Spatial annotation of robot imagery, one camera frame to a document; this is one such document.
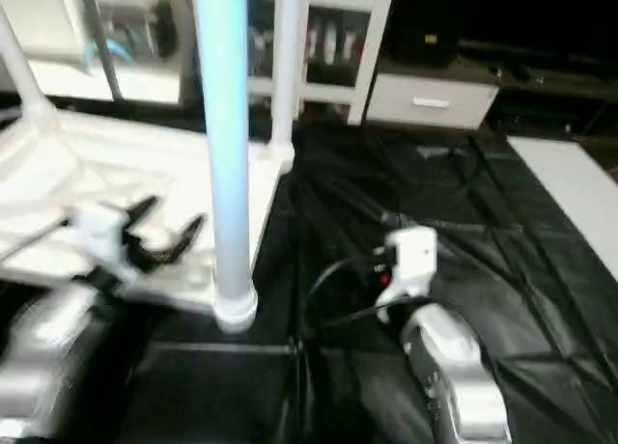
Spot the white plastic table top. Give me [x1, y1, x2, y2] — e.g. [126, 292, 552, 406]
[0, 106, 295, 334]

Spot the white plastic table leg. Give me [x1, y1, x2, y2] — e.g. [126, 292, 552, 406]
[0, 10, 54, 128]
[191, 0, 259, 315]
[272, 0, 302, 167]

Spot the black work mat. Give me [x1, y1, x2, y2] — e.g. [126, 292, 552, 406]
[0, 95, 618, 444]

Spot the blue grey floor appliance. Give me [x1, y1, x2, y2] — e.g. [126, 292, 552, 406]
[82, 10, 160, 76]

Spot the white drawer unit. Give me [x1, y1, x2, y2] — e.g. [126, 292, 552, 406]
[367, 72, 499, 131]

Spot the white glass-door cabinet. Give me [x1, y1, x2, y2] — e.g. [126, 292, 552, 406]
[246, 0, 395, 126]

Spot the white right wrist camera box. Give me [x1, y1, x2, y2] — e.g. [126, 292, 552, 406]
[383, 227, 438, 308]

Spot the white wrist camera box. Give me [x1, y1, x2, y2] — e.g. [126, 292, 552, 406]
[383, 227, 438, 308]
[70, 203, 134, 276]

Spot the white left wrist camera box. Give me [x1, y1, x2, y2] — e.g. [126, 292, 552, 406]
[70, 203, 134, 276]

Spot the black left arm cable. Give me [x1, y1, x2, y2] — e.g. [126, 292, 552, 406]
[0, 217, 78, 264]

